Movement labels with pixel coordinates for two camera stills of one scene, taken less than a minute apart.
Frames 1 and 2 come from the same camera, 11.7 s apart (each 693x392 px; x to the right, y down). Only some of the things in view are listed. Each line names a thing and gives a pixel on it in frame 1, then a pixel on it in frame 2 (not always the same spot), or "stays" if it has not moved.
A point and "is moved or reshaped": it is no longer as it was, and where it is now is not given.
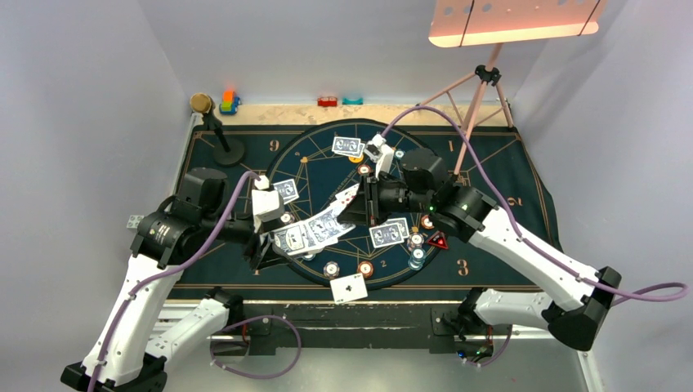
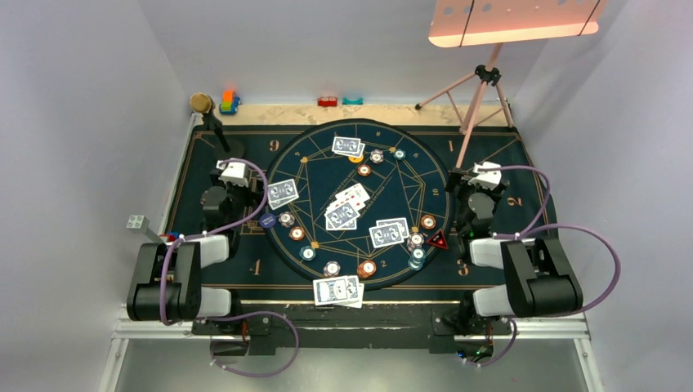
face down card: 325,229 is moved or reshaped
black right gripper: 367,205 to 458,177
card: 360,150 stays
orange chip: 426,223 stays
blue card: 346,144 stays
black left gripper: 261,255 to 252,198
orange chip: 364,169 stays
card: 402,223 stays
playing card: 291,239 to 343,291
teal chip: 418,259 stays
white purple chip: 417,239 stays
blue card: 386,235 stays
